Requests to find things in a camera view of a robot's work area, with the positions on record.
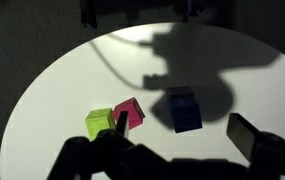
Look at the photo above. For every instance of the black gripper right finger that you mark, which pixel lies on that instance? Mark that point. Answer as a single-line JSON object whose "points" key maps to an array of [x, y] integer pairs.
{"points": [[242, 133]]}

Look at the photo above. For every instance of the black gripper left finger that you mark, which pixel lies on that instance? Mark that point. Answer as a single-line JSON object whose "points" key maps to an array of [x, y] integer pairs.
{"points": [[122, 122]]}

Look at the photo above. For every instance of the pink cube block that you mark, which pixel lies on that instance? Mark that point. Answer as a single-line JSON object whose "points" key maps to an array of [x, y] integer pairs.
{"points": [[133, 111]]}

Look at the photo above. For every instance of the yellow-green cube block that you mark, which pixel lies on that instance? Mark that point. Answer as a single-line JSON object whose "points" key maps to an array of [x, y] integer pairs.
{"points": [[98, 122]]}

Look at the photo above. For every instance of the blue cube block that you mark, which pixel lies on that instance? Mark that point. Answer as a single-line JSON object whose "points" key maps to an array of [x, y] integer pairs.
{"points": [[184, 111]]}

